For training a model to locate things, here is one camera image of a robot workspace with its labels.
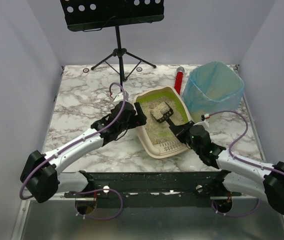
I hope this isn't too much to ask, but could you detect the beige green litter box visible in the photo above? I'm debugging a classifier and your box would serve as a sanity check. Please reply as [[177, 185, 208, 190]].
[[132, 86, 192, 159]]

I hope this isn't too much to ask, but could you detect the black litter scoop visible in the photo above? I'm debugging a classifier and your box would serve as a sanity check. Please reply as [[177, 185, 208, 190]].
[[150, 101, 176, 126]]

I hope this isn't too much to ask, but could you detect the bin with blue bag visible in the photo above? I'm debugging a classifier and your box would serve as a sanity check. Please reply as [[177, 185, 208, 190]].
[[181, 61, 245, 123]]

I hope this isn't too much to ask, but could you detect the red microphone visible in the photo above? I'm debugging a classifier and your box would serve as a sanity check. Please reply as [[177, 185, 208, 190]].
[[174, 66, 185, 95]]

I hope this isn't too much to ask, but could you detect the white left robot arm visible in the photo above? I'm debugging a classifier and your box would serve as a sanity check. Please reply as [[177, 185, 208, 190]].
[[20, 101, 147, 203]]

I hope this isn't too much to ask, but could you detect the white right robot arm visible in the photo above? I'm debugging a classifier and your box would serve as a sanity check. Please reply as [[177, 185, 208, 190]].
[[168, 120, 284, 215]]

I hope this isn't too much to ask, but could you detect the right table grommet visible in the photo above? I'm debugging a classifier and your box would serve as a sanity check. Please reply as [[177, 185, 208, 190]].
[[136, 67, 143, 72]]

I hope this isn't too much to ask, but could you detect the black music stand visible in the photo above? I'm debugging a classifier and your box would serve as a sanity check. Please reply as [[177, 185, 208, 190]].
[[60, 0, 165, 84]]

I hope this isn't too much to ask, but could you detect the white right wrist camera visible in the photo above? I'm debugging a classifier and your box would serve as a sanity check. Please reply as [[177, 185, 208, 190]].
[[198, 113, 210, 129]]

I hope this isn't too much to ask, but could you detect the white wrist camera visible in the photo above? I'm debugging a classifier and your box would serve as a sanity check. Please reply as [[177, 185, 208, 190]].
[[111, 91, 129, 105], [198, 113, 210, 129]]

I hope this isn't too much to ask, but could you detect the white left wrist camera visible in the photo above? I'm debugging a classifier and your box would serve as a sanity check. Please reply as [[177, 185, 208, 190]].
[[111, 91, 129, 105]]

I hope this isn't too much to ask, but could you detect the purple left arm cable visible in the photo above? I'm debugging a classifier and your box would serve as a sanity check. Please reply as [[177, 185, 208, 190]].
[[18, 82, 127, 200]]

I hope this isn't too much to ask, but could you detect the black mounting base rail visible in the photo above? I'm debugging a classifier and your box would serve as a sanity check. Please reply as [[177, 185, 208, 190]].
[[64, 170, 229, 208]]

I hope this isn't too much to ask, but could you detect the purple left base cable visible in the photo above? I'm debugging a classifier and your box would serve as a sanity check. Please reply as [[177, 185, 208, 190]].
[[70, 189, 124, 221]]

